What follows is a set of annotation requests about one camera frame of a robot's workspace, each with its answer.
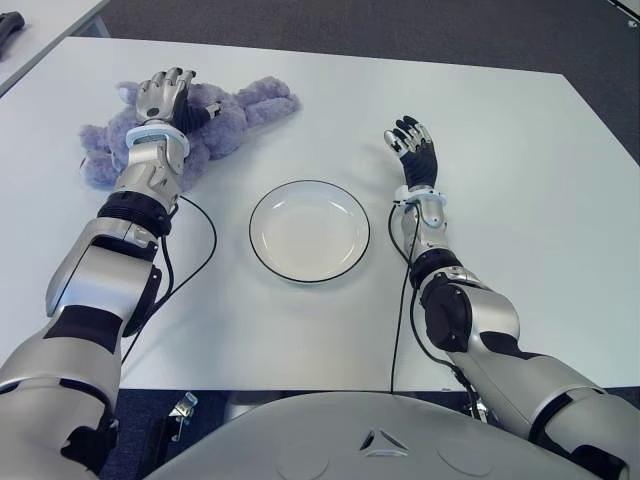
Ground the white corner table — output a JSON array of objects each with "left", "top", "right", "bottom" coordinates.
[{"left": 607, "top": 0, "right": 640, "bottom": 24}]

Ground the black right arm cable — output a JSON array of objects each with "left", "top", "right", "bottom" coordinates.
[{"left": 388, "top": 202, "right": 419, "bottom": 394}]

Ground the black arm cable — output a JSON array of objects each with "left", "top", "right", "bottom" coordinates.
[
  {"left": 388, "top": 202, "right": 419, "bottom": 394},
  {"left": 119, "top": 194, "right": 218, "bottom": 367}
]

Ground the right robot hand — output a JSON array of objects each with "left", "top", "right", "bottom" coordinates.
[{"left": 383, "top": 114, "right": 441, "bottom": 192}]

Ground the black object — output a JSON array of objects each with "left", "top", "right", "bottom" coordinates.
[{"left": 0, "top": 13, "right": 26, "bottom": 62}]

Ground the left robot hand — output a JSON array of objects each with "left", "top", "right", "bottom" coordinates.
[{"left": 134, "top": 66, "right": 224, "bottom": 136}]

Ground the silver robot torso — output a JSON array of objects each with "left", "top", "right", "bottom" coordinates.
[{"left": 144, "top": 392, "right": 632, "bottom": 480}]

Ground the metal table clamp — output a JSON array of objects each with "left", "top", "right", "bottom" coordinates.
[{"left": 167, "top": 392, "right": 199, "bottom": 444}]

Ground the purple plush doll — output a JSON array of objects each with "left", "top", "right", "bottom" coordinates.
[{"left": 79, "top": 75, "right": 304, "bottom": 192}]

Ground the white plate black rim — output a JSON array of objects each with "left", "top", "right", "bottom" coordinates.
[{"left": 248, "top": 179, "right": 372, "bottom": 287}]

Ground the white side table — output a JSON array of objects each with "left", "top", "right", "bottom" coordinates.
[{"left": 0, "top": 0, "right": 112, "bottom": 99}]

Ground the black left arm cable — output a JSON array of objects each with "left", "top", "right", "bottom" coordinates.
[{"left": 119, "top": 194, "right": 218, "bottom": 367}]

